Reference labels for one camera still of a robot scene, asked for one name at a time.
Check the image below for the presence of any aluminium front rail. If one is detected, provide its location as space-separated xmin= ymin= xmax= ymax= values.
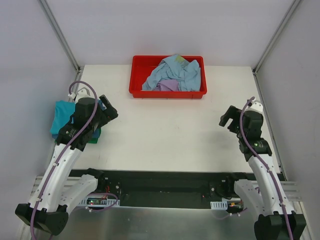
xmin=30 ymin=175 xmax=302 ymax=202

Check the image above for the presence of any left aluminium frame post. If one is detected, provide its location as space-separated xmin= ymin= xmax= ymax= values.
xmin=38 ymin=0 xmax=82 ymax=74

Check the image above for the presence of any light blue t-shirt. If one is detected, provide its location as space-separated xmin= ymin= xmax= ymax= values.
xmin=142 ymin=54 xmax=201 ymax=92

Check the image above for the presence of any teal folded t-shirt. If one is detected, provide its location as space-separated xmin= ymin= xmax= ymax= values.
xmin=49 ymin=100 xmax=76 ymax=139

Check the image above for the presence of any red plastic bin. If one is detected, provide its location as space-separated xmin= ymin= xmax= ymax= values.
xmin=128 ymin=55 xmax=207 ymax=99

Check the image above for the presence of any right white cable duct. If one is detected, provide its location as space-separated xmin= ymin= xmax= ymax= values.
xmin=210 ymin=201 xmax=228 ymax=211

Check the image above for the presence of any right aluminium frame post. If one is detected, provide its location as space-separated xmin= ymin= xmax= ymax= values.
xmin=252 ymin=0 xmax=303 ymax=76

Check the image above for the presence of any white cable duct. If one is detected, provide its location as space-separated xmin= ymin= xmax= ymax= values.
xmin=210 ymin=201 xmax=228 ymax=211
xmin=77 ymin=195 xmax=120 ymax=208

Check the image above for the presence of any left white cable duct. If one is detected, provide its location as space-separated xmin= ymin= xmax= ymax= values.
xmin=77 ymin=195 xmax=120 ymax=208

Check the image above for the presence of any aluminium frame post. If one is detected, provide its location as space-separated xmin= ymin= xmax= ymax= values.
xmin=252 ymin=0 xmax=303 ymax=76
xmin=38 ymin=0 xmax=82 ymax=74

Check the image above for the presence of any lavender t-shirt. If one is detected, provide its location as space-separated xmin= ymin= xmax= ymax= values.
xmin=154 ymin=79 xmax=180 ymax=92

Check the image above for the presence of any dark blue folded t-shirt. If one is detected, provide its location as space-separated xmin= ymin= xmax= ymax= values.
xmin=49 ymin=100 xmax=106 ymax=144

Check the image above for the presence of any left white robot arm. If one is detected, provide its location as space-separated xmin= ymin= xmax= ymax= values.
xmin=15 ymin=94 xmax=118 ymax=236

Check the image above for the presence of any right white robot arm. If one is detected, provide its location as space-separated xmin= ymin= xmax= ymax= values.
xmin=219 ymin=97 xmax=307 ymax=240

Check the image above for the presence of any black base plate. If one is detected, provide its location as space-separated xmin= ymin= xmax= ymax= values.
xmin=69 ymin=169 xmax=286 ymax=208

